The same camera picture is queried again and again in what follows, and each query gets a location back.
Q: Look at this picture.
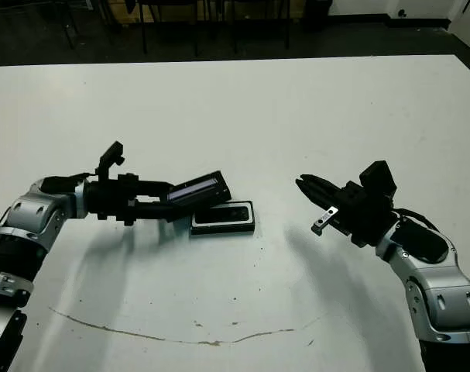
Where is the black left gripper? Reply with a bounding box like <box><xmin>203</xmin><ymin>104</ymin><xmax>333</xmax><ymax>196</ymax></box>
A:
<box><xmin>87</xmin><ymin>174</ymin><xmax>191</xmax><ymax>228</ymax></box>

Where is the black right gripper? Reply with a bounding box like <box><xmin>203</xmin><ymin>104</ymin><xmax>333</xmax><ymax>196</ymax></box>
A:
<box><xmin>295</xmin><ymin>174</ymin><xmax>395</xmax><ymax>246</ymax></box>

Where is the black camera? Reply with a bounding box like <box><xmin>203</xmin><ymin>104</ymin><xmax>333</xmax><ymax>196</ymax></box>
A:
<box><xmin>194</xmin><ymin>204</ymin><xmax>252</xmax><ymax>226</ymax></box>

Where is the black box base white insert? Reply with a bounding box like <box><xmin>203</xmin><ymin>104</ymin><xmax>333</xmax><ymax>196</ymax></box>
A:
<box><xmin>190</xmin><ymin>200</ymin><xmax>256</xmax><ymax>236</ymax></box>

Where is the black trash bin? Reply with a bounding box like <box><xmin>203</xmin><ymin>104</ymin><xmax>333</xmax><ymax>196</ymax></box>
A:
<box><xmin>304</xmin><ymin>0</ymin><xmax>332</xmax><ymax>34</ymax></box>

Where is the white door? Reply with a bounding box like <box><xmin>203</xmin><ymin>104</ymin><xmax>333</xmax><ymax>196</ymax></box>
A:
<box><xmin>447</xmin><ymin>0</ymin><xmax>470</xmax><ymax>40</ymax></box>

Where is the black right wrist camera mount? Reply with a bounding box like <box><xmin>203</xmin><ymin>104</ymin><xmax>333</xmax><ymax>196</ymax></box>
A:
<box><xmin>359</xmin><ymin>160</ymin><xmax>398</xmax><ymax>203</ymax></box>

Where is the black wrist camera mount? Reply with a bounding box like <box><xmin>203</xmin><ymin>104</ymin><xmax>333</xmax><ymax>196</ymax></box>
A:
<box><xmin>359</xmin><ymin>160</ymin><xmax>398</xmax><ymax>203</ymax></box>
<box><xmin>97</xmin><ymin>141</ymin><xmax>126</xmax><ymax>183</ymax></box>

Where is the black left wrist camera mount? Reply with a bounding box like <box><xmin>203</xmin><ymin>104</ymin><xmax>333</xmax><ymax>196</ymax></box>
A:
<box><xmin>97</xmin><ymin>141</ymin><xmax>126</xmax><ymax>183</ymax></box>

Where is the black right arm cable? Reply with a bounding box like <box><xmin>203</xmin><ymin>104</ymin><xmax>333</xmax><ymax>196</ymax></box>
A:
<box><xmin>391</xmin><ymin>208</ymin><xmax>458</xmax><ymax>255</ymax></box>

